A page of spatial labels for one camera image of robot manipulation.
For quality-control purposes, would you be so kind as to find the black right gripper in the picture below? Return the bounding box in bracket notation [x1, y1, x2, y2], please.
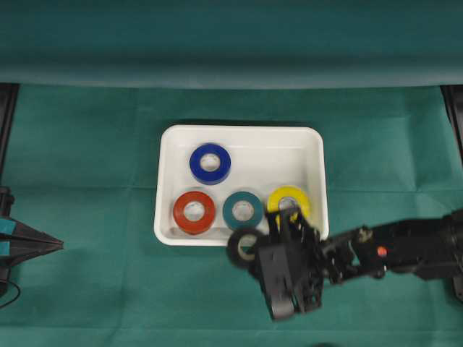
[266, 207, 359, 314]

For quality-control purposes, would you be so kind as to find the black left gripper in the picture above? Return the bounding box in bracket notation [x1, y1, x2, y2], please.
[1, 187, 64, 289]

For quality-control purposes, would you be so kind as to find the red tape roll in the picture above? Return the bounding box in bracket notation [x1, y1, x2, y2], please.
[172, 191, 216, 236]

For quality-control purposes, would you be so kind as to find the black tape roll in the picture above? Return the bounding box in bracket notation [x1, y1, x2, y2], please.
[226, 228, 268, 270]

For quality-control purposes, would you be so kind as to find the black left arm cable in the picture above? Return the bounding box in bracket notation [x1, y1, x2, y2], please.
[0, 280, 21, 308]

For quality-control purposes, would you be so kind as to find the blue tape roll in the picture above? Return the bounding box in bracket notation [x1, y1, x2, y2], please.
[190, 143, 232, 185]

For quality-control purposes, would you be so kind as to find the green backdrop curtain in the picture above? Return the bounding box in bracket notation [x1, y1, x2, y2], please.
[1, 1, 462, 89]

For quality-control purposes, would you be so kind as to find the black right frame rail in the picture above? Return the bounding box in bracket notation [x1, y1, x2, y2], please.
[440, 85, 463, 158]

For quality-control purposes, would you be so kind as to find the black frame rail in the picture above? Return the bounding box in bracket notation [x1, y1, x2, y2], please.
[1, 82, 20, 176]
[440, 85, 463, 158]

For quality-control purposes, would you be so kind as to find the green tape roll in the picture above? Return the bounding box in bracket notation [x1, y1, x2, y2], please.
[222, 191, 263, 231]

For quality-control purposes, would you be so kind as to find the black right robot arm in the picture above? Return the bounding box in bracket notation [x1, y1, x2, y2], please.
[258, 207, 462, 320]

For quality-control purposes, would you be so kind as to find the yellow tape roll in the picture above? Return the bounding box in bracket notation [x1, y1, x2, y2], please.
[266, 185, 310, 218]

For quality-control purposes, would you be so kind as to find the white plastic tray case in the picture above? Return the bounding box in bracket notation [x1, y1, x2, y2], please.
[153, 125, 329, 246]

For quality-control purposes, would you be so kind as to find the black left frame rail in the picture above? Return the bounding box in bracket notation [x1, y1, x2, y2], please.
[1, 82, 20, 176]

